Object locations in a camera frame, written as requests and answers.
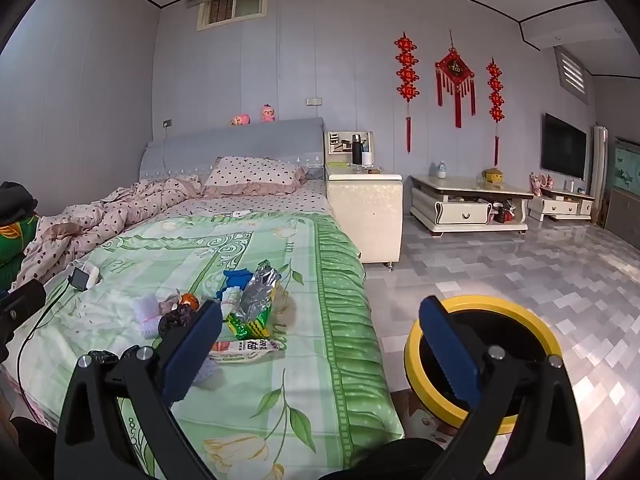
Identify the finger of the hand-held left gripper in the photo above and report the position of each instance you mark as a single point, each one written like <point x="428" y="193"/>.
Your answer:
<point x="27" y="300"/>

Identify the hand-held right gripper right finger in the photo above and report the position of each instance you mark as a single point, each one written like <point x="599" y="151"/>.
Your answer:
<point x="447" y="350"/>

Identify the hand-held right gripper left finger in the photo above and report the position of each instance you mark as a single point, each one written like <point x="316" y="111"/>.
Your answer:
<point x="192" y="350"/>

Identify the black plastic bag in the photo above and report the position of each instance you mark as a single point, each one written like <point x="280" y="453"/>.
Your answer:
<point x="172" y="321"/>

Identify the orange peel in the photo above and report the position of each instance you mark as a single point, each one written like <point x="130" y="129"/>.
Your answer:
<point x="190" y="301"/>

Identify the white snack wrapper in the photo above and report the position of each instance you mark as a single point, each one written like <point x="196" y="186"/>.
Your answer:
<point x="250" y="349"/>

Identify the yellow-rimmed trash bin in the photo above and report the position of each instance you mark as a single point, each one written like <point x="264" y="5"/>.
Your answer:
<point x="500" y="305"/>

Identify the blue rubber glove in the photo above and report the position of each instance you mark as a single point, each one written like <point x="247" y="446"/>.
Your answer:
<point x="235" y="277"/>

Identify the silver and green snack bag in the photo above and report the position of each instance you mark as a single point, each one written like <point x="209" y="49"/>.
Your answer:
<point x="255" y="290"/>

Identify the black charger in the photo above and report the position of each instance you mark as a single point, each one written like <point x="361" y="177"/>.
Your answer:
<point x="79" y="279"/>

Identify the green printed cloth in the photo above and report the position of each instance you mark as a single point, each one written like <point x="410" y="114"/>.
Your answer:
<point x="15" y="240"/>

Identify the white power strip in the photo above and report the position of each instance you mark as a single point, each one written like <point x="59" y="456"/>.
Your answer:
<point x="90" y="271"/>

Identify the green floral blanket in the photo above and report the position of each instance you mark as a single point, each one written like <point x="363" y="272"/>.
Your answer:
<point x="175" y="260"/>

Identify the black cloth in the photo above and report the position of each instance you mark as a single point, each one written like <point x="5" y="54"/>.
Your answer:
<point x="15" y="202"/>

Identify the pink polka-dot quilt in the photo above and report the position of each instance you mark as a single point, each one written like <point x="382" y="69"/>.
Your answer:
<point x="100" y="215"/>

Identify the white coffee table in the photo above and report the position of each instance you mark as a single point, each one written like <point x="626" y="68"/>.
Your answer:
<point x="460" y="212"/>

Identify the white printed packet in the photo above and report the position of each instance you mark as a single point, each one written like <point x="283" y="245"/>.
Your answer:
<point x="239" y="214"/>

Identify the white nightstand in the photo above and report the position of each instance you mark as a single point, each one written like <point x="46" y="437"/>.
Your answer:
<point x="365" y="210"/>

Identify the clear water bottle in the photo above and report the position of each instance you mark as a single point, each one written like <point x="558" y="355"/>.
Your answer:
<point x="441" y="171"/>

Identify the white television cabinet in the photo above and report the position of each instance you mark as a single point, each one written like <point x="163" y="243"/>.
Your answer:
<point x="562" y="206"/>

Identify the polka-dot bedsheet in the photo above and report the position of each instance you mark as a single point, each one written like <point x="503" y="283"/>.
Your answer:
<point x="300" y="200"/>

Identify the pink polka-dot pillow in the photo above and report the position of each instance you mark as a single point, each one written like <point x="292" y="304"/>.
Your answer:
<point x="255" y="175"/>

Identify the pink figurine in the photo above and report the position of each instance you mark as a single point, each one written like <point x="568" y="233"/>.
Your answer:
<point x="540" y="185"/>

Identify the white cup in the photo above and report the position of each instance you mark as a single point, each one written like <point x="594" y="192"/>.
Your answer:
<point x="367" y="159"/>

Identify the grey upholstered bed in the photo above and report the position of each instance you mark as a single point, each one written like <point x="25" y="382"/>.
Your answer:
<point x="250" y="140"/>

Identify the black thermos bottle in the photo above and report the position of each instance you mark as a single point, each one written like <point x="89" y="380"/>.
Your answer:
<point x="357" y="150"/>

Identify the grey cabinet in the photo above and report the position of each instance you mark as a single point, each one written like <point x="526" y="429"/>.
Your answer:
<point x="622" y="215"/>

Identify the white standing air conditioner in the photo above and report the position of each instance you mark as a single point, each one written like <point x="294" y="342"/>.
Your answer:
<point x="599" y="175"/>

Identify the pink plush toy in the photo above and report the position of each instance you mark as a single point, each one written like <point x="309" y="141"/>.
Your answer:
<point x="268" y="113"/>
<point x="240" y="120"/>

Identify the fish tank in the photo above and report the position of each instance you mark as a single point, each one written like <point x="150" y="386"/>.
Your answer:
<point x="627" y="165"/>

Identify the long red knot ornament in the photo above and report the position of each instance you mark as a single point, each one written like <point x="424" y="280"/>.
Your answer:
<point x="407" y="75"/>

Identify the red diamond knot ornament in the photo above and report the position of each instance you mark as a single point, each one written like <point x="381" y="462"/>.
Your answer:
<point x="454" y="71"/>

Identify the louvred window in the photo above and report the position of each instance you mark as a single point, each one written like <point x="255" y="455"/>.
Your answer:
<point x="571" y="75"/>

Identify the wall-mounted television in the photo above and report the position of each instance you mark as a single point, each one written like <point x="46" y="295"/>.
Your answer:
<point x="564" y="147"/>

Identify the wall switch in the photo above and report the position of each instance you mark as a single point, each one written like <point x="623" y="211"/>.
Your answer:
<point x="313" y="101"/>

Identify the high wall window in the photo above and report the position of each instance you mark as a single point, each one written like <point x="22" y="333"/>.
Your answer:
<point x="232" y="7"/>

